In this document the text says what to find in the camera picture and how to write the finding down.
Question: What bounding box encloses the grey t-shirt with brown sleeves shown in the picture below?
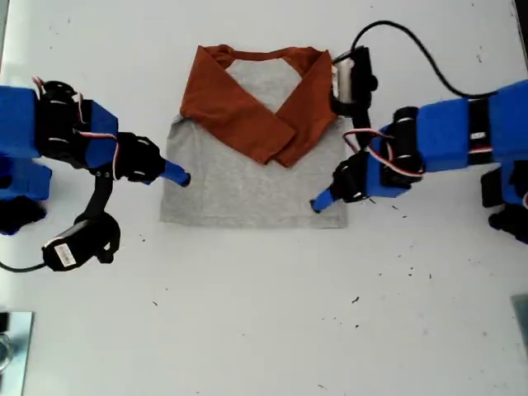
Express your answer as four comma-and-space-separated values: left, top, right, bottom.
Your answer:
158, 43, 350, 230

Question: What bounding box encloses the steel plate with black clamp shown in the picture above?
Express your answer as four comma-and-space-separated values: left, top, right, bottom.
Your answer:
0, 311, 35, 396

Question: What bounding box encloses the red white servo wire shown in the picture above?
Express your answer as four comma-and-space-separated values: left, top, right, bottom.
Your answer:
342, 127, 427, 177
73, 128, 125, 182

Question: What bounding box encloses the black camera box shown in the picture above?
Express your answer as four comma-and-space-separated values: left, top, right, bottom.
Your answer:
40, 213, 122, 274
328, 45, 380, 118

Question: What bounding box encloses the black camera cable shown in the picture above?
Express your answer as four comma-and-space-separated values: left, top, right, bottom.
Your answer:
349, 20, 499, 101
0, 258, 47, 275

